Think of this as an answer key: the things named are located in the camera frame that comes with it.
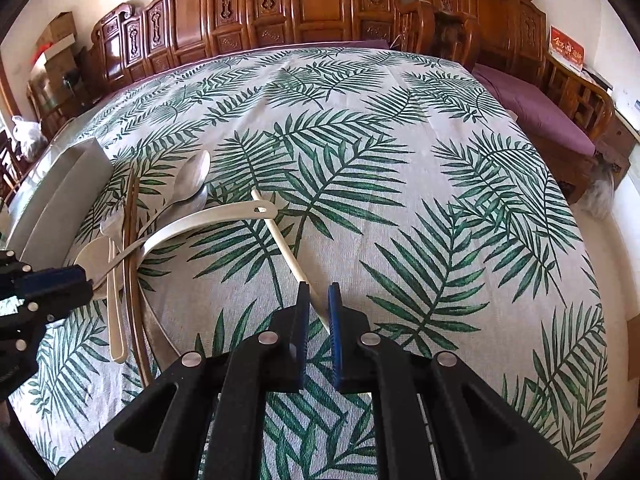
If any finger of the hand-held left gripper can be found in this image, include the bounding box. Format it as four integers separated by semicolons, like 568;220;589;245
0;250;96;311
0;305;60;361

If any silver metal spoon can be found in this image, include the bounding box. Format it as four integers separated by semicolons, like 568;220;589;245
97;150;212;286

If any cream chopstick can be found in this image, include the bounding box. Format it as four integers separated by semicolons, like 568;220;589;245
250;189;333;336

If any grey fluffy duster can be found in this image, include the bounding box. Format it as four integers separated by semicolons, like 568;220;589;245
580;157;623;218

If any large cream serving spoon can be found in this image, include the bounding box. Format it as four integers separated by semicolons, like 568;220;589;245
65;199;276;306

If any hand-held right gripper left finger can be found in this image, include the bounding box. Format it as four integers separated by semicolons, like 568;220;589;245
55;282;311;480

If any purple sofa cushion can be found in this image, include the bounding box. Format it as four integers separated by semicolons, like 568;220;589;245
472;64;597;157

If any purple bench cushion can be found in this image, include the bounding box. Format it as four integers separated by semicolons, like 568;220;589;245
345;37;392;52

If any brown wooden chopstick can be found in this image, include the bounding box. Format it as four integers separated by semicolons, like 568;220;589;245
127;172;153;388
132;175;172;376

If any carved wooden sofa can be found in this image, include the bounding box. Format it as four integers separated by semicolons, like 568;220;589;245
420;0;631;203

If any green leaf print tablecloth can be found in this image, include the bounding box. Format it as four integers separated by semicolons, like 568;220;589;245
7;46;608;480

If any white plastic bag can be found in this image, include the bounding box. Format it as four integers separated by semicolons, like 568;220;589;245
11;115;45;161

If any wooden armchair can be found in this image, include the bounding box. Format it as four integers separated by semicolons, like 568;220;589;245
395;0;481;68

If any wooden dining chair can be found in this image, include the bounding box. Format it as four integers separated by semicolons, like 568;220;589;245
0;130;23;206

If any long carved wooden bench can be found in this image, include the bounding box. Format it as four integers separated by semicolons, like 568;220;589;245
89;0;401;93

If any cream fork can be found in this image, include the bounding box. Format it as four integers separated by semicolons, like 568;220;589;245
99;210;128;365

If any grey utensil box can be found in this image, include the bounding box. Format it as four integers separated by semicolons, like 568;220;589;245
0;139;115;266

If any red sign card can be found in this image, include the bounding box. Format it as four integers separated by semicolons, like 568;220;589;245
547;25;586;72

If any cardboard box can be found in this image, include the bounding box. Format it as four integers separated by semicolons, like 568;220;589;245
37;11;78;48
30;47;77;81

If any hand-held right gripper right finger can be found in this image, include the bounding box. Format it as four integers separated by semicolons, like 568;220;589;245
327;282;583;480

